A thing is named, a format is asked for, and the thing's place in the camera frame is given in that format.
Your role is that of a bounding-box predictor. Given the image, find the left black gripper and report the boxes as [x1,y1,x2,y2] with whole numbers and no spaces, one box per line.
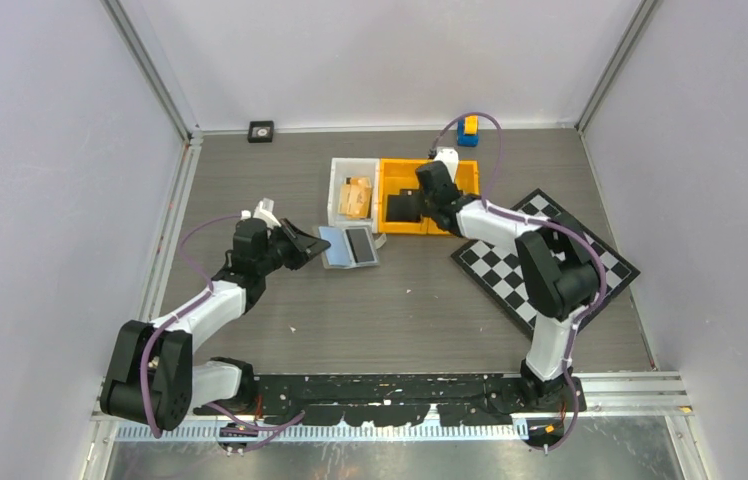
[257,219,329,275]

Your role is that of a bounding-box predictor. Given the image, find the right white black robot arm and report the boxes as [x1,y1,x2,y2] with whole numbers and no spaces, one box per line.
[415,160,608,411]

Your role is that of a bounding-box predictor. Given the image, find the dark card in holder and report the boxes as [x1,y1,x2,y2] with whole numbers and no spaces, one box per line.
[345,228,377,264]

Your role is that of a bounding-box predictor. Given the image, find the wooden cards in white bin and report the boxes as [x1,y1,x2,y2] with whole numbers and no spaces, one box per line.
[338,176,373,219]

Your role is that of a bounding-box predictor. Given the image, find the black wallet in orange bin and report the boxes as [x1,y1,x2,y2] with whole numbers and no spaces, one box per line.
[385,189,423,223]

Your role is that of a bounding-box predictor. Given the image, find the right orange plastic bin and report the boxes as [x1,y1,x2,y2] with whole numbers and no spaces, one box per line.
[425,161,480,237]

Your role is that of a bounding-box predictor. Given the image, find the orange plastic bin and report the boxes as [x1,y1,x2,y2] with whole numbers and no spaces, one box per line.
[377,158,429,235]
[425,161,480,237]

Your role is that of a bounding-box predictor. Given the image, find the middle orange plastic bin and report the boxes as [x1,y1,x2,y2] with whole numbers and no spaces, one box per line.
[377,158,429,235]

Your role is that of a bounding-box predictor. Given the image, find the blue yellow toy block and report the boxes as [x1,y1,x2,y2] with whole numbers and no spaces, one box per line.
[457,115,479,148]

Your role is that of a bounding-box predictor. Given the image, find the black white checkerboard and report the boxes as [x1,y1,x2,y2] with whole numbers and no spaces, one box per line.
[451,188,640,338]

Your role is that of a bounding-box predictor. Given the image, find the white plastic bin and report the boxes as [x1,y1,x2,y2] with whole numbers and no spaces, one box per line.
[327,158,380,233]

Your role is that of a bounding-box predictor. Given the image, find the small black square device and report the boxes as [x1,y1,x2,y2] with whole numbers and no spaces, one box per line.
[247,120,275,144]

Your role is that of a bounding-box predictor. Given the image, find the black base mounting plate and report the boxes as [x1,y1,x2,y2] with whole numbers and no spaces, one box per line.
[191,372,587,429]

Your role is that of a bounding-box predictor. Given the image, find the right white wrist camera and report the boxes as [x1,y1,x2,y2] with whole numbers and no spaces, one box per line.
[432,147,460,182]

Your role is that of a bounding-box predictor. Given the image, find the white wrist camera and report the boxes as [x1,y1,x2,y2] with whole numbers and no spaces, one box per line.
[241,198,280,228]
[432,147,460,182]

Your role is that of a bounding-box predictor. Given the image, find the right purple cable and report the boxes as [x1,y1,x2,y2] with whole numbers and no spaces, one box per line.
[428,111,608,455]

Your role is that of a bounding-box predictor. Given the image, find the purple cable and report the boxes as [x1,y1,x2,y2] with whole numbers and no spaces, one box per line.
[428,111,608,455]
[138,213,305,455]

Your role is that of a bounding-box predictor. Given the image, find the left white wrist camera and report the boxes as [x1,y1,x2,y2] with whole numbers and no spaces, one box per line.
[241,198,280,228]

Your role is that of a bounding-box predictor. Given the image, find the slotted metal rail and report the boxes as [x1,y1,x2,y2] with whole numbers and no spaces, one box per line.
[115,421,534,444]

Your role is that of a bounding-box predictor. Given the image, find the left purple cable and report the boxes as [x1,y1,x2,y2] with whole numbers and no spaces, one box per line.
[138,213,305,455]

